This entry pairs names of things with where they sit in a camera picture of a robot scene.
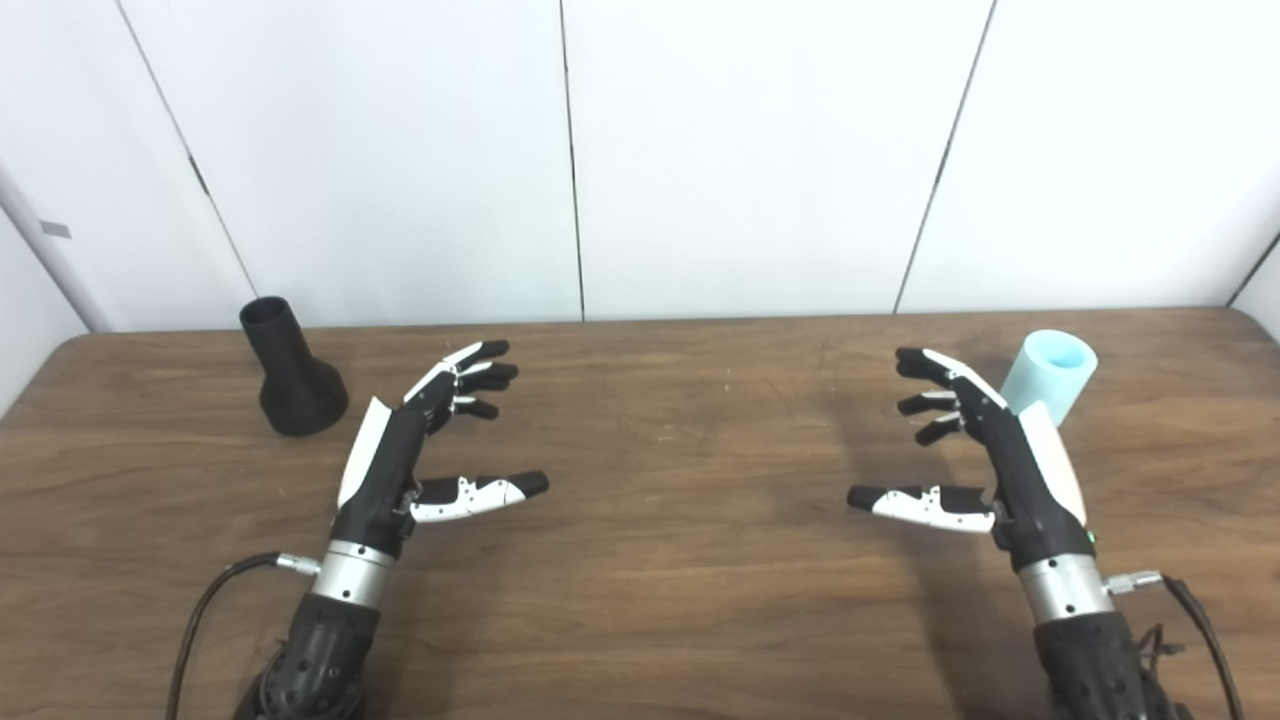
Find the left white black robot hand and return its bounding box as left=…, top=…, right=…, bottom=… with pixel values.
left=333, top=340, right=550, bottom=559

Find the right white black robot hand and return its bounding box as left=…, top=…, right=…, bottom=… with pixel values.
left=847, top=347, right=1098, bottom=573

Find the black funnel-shaped nozzle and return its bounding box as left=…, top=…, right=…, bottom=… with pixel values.
left=239, top=296, right=350, bottom=437

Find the light-blue hose tube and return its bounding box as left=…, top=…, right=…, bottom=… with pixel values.
left=1000, top=329, right=1099, bottom=428

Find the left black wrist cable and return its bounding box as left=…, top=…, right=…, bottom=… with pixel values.
left=165, top=552, right=322, bottom=720

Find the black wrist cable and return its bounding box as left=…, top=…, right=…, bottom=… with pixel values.
left=1105, top=570, right=1246, bottom=720
left=165, top=552, right=322, bottom=720

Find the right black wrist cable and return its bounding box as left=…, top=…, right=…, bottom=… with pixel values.
left=1105, top=570, right=1246, bottom=720

